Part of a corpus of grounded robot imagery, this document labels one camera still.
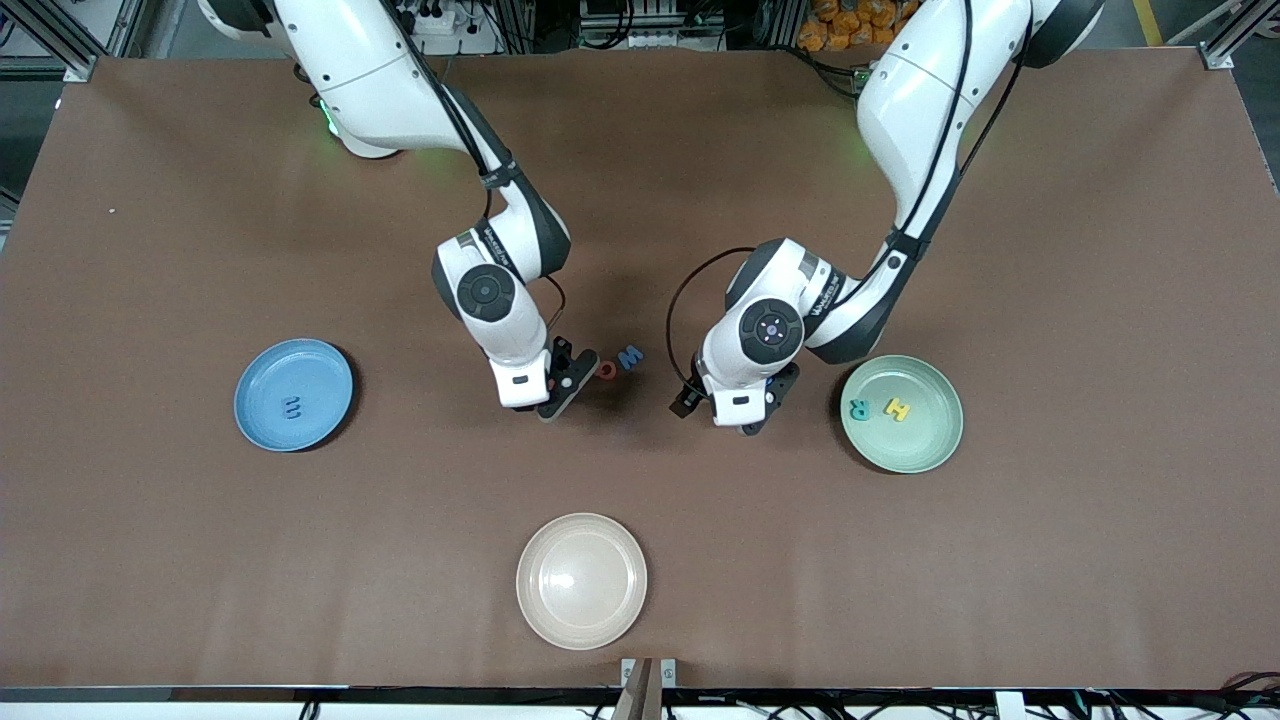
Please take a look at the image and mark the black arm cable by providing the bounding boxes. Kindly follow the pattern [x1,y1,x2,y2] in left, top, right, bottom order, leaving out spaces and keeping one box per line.
[385,0,568,346]
[667,0,1036,419]

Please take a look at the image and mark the white power strip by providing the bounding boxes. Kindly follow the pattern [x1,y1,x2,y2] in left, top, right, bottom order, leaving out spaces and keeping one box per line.
[395,0,456,36]

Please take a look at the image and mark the blue round plate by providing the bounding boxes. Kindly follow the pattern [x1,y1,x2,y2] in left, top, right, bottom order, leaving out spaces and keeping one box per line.
[234,338,354,453]

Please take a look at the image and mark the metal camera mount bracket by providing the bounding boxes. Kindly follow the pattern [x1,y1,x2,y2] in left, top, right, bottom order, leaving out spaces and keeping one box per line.
[620,657,678,720]

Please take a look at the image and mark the aluminium frame profile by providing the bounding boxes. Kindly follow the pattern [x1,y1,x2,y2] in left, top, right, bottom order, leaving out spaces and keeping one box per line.
[0,0,151,81]
[1200,0,1280,71]

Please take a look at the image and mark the pale green round plate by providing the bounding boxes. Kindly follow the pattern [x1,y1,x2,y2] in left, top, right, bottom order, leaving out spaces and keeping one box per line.
[840,355,964,474]

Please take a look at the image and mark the orange packets pile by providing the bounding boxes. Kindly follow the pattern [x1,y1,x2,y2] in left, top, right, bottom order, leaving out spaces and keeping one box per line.
[797,0,906,53]

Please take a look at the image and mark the beige round plate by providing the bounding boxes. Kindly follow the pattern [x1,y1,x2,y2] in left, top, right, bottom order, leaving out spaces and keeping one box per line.
[516,513,648,651]

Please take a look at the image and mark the black table edge rail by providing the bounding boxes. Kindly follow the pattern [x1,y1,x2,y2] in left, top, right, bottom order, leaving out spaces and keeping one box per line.
[0,686,1280,705]

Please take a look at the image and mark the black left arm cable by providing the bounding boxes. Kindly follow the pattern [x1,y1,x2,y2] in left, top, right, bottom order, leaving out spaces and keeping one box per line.
[667,0,1036,419]

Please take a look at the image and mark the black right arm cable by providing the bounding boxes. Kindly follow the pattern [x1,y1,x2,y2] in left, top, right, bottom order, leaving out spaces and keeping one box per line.
[385,0,568,346]

